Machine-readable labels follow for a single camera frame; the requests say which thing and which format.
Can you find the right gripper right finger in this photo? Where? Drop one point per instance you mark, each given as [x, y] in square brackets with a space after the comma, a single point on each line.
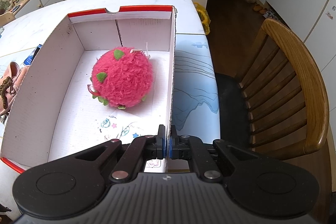
[195, 152]

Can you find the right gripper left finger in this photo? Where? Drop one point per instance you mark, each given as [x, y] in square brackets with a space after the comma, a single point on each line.
[138, 152]

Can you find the pink strawberry plush ball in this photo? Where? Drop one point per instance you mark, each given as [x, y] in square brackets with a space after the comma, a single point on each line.
[121, 78]

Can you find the red white storage box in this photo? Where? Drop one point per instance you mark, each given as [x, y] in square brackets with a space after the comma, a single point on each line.
[54, 114]

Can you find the pink fleece hat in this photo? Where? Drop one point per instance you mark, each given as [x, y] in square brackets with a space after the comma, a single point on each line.
[10, 84]

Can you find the blue illustrated table mat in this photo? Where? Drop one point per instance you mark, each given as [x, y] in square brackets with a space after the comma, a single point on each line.
[195, 96]

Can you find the near wooden chair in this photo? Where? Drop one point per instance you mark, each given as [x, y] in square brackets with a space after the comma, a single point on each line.
[276, 103]

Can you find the yellow bag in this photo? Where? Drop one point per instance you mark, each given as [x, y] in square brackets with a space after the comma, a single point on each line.
[204, 17]

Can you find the blue tissue pack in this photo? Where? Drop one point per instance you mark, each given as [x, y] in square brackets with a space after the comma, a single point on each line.
[32, 55]

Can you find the white cabinet unit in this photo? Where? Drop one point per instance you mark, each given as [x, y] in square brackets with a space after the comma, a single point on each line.
[313, 21]

